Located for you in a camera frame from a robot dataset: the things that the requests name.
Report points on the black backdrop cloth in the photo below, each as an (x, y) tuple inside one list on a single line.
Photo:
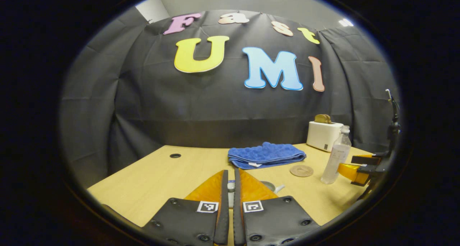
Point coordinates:
[(215, 106)]

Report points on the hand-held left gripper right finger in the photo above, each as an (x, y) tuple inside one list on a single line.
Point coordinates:
[(238, 210)]

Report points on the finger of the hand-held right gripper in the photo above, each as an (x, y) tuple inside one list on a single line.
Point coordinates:
[(346, 170), (366, 159)]

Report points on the white ceramic teacup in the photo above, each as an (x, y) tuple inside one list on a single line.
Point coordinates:
[(271, 186)]

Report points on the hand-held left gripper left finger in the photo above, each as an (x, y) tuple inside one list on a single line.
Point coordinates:
[(223, 210)]

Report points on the white toaster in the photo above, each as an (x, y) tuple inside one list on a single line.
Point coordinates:
[(321, 134)]

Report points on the folded blue towel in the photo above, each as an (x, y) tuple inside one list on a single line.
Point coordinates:
[(266, 154)]

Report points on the brown bread slice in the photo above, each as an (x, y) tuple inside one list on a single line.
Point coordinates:
[(322, 119)]

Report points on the round brown coaster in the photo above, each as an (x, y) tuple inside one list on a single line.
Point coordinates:
[(302, 171)]

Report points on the ceiling light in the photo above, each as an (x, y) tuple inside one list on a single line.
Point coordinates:
[(345, 22)]

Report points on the clear plastic water bottle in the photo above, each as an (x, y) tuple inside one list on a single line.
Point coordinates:
[(334, 163)]

